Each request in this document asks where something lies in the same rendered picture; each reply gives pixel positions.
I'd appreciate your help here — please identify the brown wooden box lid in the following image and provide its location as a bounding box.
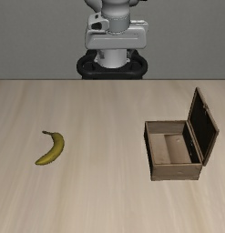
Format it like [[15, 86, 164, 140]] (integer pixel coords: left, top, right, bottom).
[[187, 86, 220, 167]]

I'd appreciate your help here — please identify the yellow banana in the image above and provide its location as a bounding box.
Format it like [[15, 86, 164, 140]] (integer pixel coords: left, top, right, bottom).
[[35, 130, 66, 167]]

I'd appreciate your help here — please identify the brown wooden box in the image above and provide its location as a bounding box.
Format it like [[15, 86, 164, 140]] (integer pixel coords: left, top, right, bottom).
[[143, 119, 204, 182]]

